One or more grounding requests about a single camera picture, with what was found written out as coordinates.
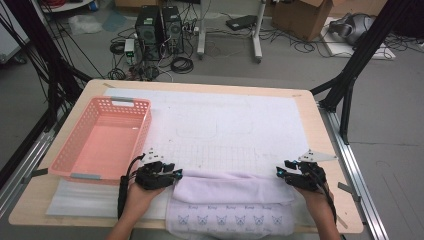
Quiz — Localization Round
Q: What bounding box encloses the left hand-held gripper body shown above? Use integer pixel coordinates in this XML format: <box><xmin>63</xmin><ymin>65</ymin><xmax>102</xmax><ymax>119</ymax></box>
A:
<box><xmin>134</xmin><ymin>147</ymin><xmax>175</xmax><ymax>191</ymax></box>

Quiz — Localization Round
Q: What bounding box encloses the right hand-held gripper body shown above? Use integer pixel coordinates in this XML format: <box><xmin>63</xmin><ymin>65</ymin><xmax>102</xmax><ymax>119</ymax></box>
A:
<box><xmin>285</xmin><ymin>148</ymin><xmax>338</xmax><ymax>193</ymax></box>

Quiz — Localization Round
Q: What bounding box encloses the pale printed towel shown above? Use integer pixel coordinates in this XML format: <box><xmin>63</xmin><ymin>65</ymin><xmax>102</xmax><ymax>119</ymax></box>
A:
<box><xmin>165</xmin><ymin>169</ymin><xmax>297</xmax><ymax>240</ymax></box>

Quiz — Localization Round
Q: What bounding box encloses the pink plastic basket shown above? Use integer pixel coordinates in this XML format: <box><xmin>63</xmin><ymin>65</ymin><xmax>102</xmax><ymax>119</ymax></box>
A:
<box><xmin>48</xmin><ymin>95</ymin><xmax>153</xmax><ymax>186</ymax></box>

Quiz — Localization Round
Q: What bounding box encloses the person's right hand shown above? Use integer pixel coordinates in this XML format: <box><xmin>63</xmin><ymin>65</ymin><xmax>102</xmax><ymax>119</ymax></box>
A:
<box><xmin>294</xmin><ymin>184</ymin><xmax>335</xmax><ymax>218</ymax></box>

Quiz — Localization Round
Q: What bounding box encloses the person's left hand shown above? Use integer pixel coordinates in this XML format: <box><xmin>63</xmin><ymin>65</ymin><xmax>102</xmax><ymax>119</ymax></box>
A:
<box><xmin>124</xmin><ymin>181</ymin><xmax>167</xmax><ymax>218</ymax></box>

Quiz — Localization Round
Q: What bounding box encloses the thin wooden stick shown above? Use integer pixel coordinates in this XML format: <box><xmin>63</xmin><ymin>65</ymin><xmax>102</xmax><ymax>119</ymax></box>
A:
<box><xmin>336</xmin><ymin>214</ymin><xmax>350</xmax><ymax>231</ymax></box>

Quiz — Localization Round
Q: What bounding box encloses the white grid mat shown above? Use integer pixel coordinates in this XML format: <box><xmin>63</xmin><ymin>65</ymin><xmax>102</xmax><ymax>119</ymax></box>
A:
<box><xmin>45</xmin><ymin>87</ymin><xmax>318</xmax><ymax>225</ymax></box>

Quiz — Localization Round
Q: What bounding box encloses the white board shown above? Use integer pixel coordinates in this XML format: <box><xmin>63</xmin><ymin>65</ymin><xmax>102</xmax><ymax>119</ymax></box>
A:
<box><xmin>321</xmin><ymin>16</ymin><xmax>397</xmax><ymax>61</ymax></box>

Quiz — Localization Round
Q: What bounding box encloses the small white device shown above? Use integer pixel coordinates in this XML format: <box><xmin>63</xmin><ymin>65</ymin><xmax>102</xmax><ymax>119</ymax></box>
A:
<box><xmin>123</xmin><ymin>38</ymin><xmax>136</xmax><ymax>64</ymax></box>

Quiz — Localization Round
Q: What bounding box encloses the white metal stand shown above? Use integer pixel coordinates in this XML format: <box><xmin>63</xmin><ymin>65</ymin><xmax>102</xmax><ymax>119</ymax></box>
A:
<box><xmin>196</xmin><ymin>0</ymin><xmax>268</xmax><ymax>64</ymax></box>

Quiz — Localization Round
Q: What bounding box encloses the black computer tower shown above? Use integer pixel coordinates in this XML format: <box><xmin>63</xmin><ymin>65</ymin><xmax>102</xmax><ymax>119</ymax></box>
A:
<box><xmin>134</xmin><ymin>5</ymin><xmax>163</xmax><ymax>62</ymax></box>
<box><xmin>161</xmin><ymin>5</ymin><xmax>185</xmax><ymax>56</ymax></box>

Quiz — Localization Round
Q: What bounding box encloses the brown cardboard box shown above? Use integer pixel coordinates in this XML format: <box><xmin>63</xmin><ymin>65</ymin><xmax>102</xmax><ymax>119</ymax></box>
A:
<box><xmin>271</xmin><ymin>0</ymin><xmax>334</xmax><ymax>43</ymax></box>

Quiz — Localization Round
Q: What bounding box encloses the grey vacuum cleaner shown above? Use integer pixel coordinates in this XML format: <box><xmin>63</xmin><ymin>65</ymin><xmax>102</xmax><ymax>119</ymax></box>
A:
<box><xmin>328</xmin><ymin>12</ymin><xmax>378</xmax><ymax>46</ymax></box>

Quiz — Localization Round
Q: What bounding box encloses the black flat box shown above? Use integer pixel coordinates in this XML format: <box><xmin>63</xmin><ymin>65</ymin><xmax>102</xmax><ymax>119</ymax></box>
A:
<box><xmin>225</xmin><ymin>14</ymin><xmax>258</xmax><ymax>32</ymax></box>

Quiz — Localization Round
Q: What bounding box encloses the blue floor sheet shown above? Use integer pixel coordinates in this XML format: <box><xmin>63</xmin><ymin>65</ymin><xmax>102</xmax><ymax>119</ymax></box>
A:
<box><xmin>101</xmin><ymin>9</ymin><xmax>128</xmax><ymax>33</ymax></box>

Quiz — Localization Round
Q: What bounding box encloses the clear plastic bag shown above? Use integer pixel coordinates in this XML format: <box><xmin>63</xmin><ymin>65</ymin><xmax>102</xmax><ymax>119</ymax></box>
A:
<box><xmin>68</xmin><ymin>13</ymin><xmax>103</xmax><ymax>36</ymax></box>

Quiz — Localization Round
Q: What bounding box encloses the round white table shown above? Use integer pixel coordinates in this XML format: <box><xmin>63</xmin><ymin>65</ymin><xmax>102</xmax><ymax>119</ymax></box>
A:
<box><xmin>39</xmin><ymin>0</ymin><xmax>95</xmax><ymax>14</ymax></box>

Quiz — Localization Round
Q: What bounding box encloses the white cabinet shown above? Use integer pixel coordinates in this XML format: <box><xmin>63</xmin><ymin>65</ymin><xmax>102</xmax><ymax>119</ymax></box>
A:
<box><xmin>0</xmin><ymin>9</ymin><xmax>30</xmax><ymax>64</ymax></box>

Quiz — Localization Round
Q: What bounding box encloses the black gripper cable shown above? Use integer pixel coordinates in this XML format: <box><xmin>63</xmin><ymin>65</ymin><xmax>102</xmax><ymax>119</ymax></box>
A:
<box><xmin>306</xmin><ymin>163</ymin><xmax>338</xmax><ymax>224</ymax></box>
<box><xmin>117</xmin><ymin>153</ymin><xmax>147</xmax><ymax>221</ymax></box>

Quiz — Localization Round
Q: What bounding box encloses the grey metal bracket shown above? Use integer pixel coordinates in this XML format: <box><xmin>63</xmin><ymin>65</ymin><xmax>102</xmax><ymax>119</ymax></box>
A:
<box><xmin>337</xmin><ymin>181</ymin><xmax>362</xmax><ymax>203</ymax></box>
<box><xmin>21</xmin><ymin>168</ymin><xmax>50</xmax><ymax>184</ymax></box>

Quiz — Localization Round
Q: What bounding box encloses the aluminium rail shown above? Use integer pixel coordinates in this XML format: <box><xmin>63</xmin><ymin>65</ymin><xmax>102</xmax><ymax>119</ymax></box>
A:
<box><xmin>0</xmin><ymin>109</ymin><xmax>66</xmax><ymax>218</ymax></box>
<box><xmin>318</xmin><ymin>103</ymin><xmax>390</xmax><ymax>240</ymax></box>

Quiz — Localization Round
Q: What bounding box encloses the large black cable coil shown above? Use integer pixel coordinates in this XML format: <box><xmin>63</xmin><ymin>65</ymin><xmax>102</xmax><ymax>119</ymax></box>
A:
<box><xmin>170</xmin><ymin>56</ymin><xmax>195</xmax><ymax>75</ymax></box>

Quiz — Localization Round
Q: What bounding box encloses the small black cable coil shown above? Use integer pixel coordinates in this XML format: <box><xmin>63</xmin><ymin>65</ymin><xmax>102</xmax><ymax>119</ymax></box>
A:
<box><xmin>109</xmin><ymin>41</ymin><xmax>126</xmax><ymax>56</ymax></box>

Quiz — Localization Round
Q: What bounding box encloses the black metal frame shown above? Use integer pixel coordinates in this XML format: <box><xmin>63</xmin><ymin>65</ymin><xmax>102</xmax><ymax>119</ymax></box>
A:
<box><xmin>309</xmin><ymin>0</ymin><xmax>414</xmax><ymax>145</ymax></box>
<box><xmin>0</xmin><ymin>0</ymin><xmax>93</xmax><ymax>132</ymax></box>

